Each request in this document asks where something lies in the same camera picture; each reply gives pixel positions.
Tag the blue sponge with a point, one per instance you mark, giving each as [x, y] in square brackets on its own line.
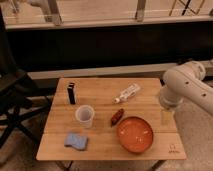
[77, 141]

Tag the dark red brown object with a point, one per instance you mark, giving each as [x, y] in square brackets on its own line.
[117, 116]

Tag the clear plastic bottle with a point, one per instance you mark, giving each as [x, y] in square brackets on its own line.
[127, 93]

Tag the orange ceramic bowl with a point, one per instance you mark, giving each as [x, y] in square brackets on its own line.
[135, 134]

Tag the wooden folding table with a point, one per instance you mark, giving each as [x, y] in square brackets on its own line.
[99, 93]

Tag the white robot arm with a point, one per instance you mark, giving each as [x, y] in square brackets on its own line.
[186, 81]

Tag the black rectangular box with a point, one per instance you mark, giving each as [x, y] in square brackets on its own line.
[71, 93]

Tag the translucent yellowish gripper tool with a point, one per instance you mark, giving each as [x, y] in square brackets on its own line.
[165, 117]

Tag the black folding chair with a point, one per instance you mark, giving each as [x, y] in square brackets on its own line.
[15, 85]

